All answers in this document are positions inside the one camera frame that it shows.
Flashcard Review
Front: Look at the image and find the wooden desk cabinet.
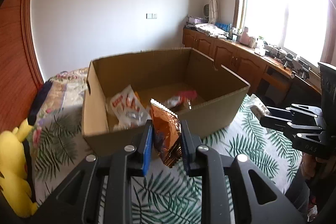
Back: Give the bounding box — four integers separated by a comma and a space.
182, 27, 322, 101

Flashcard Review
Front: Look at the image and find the brown cardboard box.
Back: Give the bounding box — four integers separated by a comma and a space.
81, 47, 251, 159

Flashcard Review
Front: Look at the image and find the person's right hand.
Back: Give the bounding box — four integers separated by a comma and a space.
301, 154, 332, 185

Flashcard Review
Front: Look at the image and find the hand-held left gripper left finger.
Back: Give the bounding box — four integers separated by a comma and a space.
34, 119, 154, 224

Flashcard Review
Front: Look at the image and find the red snack packet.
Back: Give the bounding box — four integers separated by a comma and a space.
164, 90, 198, 110

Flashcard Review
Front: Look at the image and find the dark blue cloth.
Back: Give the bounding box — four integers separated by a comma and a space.
28, 81, 53, 125

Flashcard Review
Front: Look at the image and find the orange foil snack packet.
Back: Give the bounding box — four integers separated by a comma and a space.
150, 98, 184, 169

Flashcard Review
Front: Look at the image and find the black desk gadget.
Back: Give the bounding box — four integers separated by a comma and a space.
282, 52, 296, 69
298, 63, 311, 80

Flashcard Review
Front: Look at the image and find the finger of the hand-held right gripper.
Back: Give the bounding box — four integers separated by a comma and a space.
259, 114, 324, 138
265, 103, 324, 121

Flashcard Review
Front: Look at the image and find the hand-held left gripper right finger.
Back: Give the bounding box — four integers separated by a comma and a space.
180, 119, 309, 224

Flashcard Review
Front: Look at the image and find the black chair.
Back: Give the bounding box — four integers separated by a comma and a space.
262, 74, 323, 111

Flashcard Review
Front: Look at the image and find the floral blanket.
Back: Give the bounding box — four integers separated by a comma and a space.
29, 68, 90, 140

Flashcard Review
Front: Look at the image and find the yellow plush toy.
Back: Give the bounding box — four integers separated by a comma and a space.
0, 119, 38, 218

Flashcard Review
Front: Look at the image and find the pale purple box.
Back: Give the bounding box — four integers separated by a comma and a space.
188, 17, 208, 25

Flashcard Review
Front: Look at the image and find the folded patterned cloth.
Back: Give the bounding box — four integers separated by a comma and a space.
195, 23, 227, 37

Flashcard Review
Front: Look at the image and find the pink bottle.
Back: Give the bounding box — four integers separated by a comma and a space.
240, 27, 250, 45

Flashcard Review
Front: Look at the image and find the wooden framed window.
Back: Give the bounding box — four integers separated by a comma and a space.
236, 0, 336, 69

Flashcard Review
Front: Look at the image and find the white chicken foot snack packet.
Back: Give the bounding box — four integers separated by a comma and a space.
110, 84, 153, 130

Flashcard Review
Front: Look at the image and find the green leaf print bedsheet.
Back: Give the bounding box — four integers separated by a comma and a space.
34, 94, 305, 224

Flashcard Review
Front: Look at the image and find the small white snack packet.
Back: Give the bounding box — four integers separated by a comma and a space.
248, 93, 271, 121

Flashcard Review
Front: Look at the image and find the blue box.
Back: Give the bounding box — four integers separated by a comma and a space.
215, 22, 233, 31

